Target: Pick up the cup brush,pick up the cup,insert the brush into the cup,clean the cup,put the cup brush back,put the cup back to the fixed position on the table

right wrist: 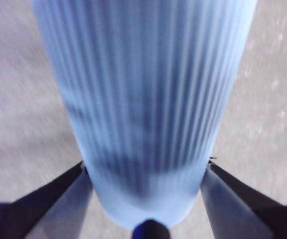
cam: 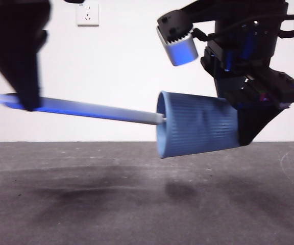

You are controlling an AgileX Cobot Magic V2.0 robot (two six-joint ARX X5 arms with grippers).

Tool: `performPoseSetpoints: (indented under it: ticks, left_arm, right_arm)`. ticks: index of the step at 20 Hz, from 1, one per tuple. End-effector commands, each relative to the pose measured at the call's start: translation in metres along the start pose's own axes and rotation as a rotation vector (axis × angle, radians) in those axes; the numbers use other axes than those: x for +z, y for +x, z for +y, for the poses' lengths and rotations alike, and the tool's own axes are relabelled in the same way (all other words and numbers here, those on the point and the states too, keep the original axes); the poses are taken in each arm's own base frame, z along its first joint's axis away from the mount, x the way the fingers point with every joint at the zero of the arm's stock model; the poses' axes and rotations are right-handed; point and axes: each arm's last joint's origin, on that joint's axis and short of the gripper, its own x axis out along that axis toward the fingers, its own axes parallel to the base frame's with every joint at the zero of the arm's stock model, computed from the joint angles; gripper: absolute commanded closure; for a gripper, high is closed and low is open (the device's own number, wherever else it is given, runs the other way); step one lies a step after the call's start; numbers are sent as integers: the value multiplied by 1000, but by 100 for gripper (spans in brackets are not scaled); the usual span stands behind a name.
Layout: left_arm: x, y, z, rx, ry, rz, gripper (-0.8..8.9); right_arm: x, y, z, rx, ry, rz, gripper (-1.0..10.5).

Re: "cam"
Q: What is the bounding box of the thin black camera cable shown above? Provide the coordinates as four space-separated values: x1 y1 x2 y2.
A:
192 27 215 43

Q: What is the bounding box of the blue ribbed plastic cup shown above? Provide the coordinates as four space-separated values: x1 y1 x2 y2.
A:
156 90 240 159

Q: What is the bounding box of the white wall socket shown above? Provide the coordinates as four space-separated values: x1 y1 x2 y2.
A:
77 2 100 28

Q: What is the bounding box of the grey-handled sponge cup brush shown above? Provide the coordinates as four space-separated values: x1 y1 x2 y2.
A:
0 93 167 126

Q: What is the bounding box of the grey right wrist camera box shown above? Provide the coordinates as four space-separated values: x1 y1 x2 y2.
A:
156 10 199 67

